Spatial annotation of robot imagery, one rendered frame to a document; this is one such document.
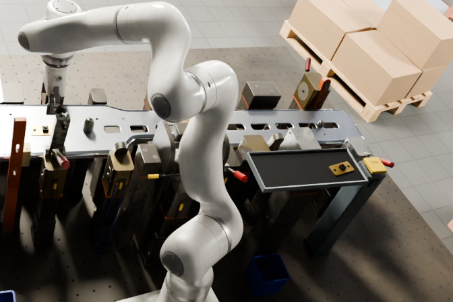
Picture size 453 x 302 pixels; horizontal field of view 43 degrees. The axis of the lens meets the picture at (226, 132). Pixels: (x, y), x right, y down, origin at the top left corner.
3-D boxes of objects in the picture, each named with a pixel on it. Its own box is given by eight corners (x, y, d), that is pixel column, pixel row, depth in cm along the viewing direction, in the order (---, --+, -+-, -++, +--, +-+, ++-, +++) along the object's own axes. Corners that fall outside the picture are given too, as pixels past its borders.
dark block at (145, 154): (125, 231, 189) (155, 143, 162) (130, 249, 185) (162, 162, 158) (110, 232, 187) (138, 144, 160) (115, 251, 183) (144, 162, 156)
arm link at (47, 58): (77, 60, 148) (75, 69, 150) (71, 40, 154) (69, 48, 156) (44, 59, 145) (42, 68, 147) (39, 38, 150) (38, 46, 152)
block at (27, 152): (19, 222, 179) (29, 141, 155) (20, 232, 177) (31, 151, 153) (7, 224, 177) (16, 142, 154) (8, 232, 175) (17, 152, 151)
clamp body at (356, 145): (320, 199, 231) (362, 136, 208) (333, 223, 224) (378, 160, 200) (305, 200, 228) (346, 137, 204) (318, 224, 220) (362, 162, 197)
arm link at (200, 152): (174, 261, 142) (215, 230, 154) (212, 279, 135) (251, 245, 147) (158, 69, 121) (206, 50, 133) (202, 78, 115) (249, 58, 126)
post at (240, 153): (213, 224, 203) (251, 147, 178) (218, 236, 200) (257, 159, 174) (200, 226, 201) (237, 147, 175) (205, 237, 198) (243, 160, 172)
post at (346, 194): (319, 237, 215) (376, 159, 187) (329, 254, 211) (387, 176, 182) (303, 239, 212) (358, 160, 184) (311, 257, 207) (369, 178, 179)
